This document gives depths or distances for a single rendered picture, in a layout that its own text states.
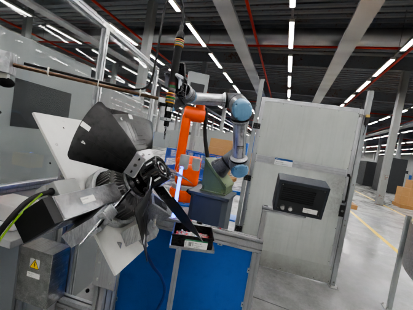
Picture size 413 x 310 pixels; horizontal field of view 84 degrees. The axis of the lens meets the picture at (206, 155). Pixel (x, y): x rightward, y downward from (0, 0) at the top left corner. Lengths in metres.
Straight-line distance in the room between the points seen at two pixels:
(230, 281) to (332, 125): 2.04
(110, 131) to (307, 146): 2.34
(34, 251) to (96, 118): 0.59
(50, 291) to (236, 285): 0.95
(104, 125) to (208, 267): 1.06
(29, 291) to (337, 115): 2.87
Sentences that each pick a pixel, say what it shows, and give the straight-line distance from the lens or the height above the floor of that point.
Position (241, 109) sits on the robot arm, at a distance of 1.35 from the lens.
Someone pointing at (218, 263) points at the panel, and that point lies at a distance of 1.53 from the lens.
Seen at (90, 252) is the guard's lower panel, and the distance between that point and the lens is 2.18.
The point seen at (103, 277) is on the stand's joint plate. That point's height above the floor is 0.75.
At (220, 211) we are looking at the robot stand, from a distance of 1.65.
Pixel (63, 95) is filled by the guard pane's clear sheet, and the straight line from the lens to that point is 1.62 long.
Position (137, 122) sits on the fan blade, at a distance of 1.18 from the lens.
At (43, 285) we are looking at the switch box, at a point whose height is 0.71.
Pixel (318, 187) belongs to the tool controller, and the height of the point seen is 1.22.
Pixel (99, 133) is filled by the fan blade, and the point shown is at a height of 1.33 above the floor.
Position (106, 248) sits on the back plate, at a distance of 0.99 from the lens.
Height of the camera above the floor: 1.36
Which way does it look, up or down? 3 degrees down
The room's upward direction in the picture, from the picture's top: 9 degrees clockwise
